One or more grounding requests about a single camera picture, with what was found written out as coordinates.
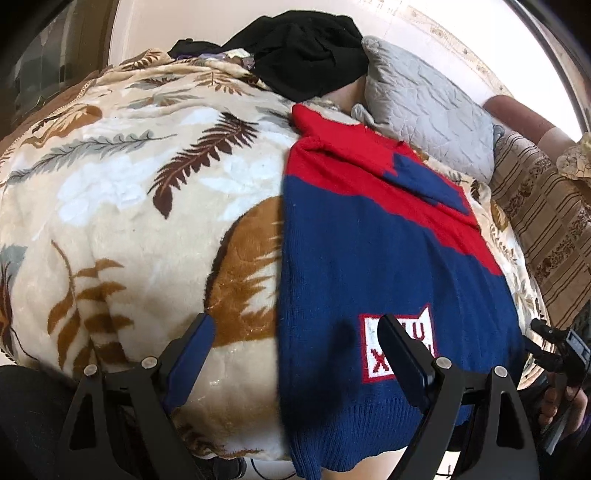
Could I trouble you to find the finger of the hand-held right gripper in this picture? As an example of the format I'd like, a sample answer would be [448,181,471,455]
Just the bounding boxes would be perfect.
[524,318,565,372]

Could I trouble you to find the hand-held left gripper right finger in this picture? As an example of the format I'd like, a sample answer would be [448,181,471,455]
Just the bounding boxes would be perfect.
[376,314,541,480]

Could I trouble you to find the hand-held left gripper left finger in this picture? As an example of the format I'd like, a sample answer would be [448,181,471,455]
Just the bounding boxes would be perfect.
[58,313,218,480]

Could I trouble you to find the red and blue knit sweater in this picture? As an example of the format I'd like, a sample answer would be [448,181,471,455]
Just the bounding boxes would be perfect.
[276,104,525,480]

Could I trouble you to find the black clothes pile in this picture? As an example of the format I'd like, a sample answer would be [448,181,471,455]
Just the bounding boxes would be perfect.
[168,10,370,101]

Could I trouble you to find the person's right hand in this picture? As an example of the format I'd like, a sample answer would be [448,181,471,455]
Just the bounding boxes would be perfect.
[538,374,591,437]

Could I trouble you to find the brown striped floral cushion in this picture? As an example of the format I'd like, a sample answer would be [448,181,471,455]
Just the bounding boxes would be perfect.
[489,124,591,319]

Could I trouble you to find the beige leaf print blanket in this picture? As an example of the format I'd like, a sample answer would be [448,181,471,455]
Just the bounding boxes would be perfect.
[0,48,550,462]

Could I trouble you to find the person's black trousers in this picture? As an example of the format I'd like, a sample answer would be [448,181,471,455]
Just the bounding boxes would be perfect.
[0,364,81,480]

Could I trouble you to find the beige floral cloth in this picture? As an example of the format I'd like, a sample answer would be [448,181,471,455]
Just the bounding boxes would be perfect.
[556,133,591,182]

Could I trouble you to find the grey quilted pillow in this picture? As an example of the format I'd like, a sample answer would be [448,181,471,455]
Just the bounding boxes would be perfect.
[353,36,502,184]

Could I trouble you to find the purple and white cloth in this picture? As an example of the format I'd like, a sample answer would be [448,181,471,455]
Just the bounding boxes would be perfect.
[173,48,256,71]

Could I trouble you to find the wooden glass door cabinet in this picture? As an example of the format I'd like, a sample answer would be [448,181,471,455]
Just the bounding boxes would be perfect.
[0,0,117,137]

